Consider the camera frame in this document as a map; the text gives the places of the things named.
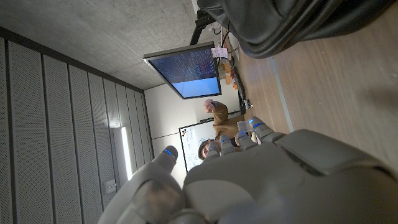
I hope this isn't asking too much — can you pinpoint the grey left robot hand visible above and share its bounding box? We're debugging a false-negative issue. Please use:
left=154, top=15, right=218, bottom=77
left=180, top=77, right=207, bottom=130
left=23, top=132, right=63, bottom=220
left=98, top=116, right=398, bottom=224

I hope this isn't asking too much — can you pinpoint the black backpack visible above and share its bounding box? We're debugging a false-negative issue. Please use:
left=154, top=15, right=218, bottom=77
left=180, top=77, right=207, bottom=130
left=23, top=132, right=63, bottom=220
left=197, top=0, right=396, bottom=59

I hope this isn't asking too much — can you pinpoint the person in tan jacket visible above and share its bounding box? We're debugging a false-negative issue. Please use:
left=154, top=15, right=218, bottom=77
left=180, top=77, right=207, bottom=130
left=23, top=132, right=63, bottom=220
left=198, top=98, right=249, bottom=161

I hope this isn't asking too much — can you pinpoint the whiteboard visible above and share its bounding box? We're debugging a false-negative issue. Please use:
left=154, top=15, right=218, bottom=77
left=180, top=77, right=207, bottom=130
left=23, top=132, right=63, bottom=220
left=178, top=119, right=218, bottom=174

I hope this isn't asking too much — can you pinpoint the black keyboard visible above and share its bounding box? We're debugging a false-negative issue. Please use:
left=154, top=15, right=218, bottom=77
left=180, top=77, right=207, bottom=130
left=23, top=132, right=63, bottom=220
left=231, top=67, right=247, bottom=116

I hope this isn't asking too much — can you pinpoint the computer monitor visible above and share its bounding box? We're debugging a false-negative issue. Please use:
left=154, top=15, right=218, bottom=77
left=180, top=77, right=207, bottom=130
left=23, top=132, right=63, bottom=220
left=142, top=41, right=223, bottom=100

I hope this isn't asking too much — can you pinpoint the pink note on monitor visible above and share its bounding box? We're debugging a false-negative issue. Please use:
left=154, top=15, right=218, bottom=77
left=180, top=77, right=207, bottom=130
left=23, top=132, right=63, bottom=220
left=211, top=47, right=228, bottom=58

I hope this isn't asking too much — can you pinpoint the long ceiling light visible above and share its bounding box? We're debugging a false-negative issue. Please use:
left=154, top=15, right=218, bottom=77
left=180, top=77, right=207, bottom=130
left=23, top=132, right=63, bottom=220
left=120, top=126, right=134, bottom=181

